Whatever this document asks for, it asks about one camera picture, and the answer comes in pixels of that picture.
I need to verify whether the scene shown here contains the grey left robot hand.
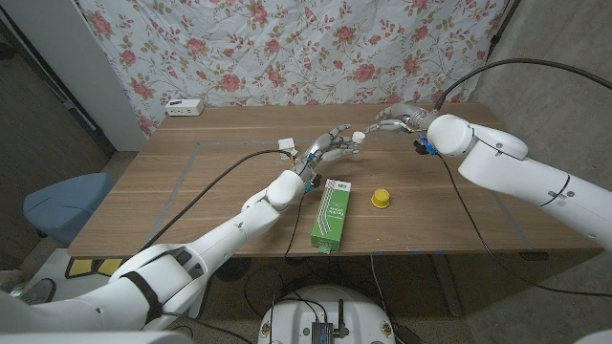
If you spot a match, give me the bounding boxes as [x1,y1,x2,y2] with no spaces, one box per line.
[294,124,363,181]

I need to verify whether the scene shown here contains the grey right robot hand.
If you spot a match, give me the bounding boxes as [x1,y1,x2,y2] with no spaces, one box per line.
[365,102,439,135]

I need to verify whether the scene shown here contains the clear medicine bottle white cap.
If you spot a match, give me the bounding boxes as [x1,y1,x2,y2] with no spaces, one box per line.
[347,131,367,161]

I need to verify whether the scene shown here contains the white robot base with electronics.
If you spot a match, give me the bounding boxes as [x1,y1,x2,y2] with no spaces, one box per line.
[257,285,397,344]

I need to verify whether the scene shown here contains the green straw box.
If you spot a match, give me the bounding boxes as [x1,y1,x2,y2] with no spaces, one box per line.
[310,179,353,254]

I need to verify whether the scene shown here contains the yellow cup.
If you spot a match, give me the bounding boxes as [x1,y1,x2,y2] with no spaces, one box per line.
[370,188,391,209]

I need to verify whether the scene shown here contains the floral backdrop cloth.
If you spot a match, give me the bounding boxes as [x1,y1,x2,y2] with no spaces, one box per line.
[74,0,511,138]

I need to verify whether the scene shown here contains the black backdrop stand pole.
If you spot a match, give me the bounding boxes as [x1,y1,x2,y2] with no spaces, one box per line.
[486,0,522,49]

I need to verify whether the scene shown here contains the white power strip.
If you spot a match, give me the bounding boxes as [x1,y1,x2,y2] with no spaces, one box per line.
[164,97,206,118]

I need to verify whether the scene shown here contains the blue padded chair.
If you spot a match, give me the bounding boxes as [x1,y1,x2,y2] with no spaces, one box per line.
[22,172,116,247]

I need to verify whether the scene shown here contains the yellow and black floor mat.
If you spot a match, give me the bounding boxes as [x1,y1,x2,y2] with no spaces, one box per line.
[64,257,124,280]

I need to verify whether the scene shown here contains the grey shoe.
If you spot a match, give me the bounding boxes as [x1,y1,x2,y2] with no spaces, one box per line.
[13,278,57,306]

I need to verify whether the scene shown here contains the thin black left wrist cable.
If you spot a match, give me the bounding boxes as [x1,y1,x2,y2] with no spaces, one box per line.
[284,188,312,262]

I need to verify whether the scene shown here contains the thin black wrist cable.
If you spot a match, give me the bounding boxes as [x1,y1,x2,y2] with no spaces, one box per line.
[434,152,612,298]
[284,188,312,262]

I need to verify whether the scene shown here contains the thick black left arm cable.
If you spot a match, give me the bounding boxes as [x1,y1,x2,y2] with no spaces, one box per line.
[138,148,300,252]

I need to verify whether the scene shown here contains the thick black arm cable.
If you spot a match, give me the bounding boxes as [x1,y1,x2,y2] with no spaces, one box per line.
[138,148,300,252]
[432,57,612,114]

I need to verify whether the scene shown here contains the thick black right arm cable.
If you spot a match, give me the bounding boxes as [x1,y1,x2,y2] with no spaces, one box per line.
[432,57,612,114]

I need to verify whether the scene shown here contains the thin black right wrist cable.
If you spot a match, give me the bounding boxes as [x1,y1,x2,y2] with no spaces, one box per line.
[434,152,612,298]

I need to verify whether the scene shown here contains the white wall panel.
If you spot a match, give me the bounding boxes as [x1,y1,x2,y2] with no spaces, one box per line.
[0,0,148,153]

